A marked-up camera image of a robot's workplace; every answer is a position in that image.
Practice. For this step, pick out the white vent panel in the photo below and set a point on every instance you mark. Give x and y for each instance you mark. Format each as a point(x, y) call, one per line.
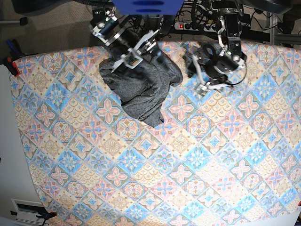
point(26, 211)

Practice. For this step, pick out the grey t-shirt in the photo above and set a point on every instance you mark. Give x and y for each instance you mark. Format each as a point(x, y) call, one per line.
point(142, 90)

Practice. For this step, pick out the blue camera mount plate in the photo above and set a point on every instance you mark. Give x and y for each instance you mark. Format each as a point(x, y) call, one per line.
point(148, 7)

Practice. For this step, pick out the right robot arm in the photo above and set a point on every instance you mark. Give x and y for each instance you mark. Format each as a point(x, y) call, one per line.
point(129, 30)

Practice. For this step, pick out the white power strip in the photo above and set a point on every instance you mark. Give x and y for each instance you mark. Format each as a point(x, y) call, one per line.
point(185, 26)

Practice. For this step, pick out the patterned tablecloth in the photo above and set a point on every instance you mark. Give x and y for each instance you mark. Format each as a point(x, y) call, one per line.
point(217, 160)

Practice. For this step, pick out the blue orange clamp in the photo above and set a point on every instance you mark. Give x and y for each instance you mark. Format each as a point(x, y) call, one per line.
point(46, 216)

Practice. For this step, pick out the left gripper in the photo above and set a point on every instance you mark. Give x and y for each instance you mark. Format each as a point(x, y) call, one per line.
point(212, 73)

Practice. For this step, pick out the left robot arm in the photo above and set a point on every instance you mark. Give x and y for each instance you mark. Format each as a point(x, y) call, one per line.
point(226, 16)

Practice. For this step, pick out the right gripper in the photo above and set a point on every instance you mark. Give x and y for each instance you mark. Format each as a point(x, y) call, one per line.
point(147, 44)

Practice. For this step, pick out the red black clamp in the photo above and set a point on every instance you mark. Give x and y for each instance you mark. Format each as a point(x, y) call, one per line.
point(11, 66)

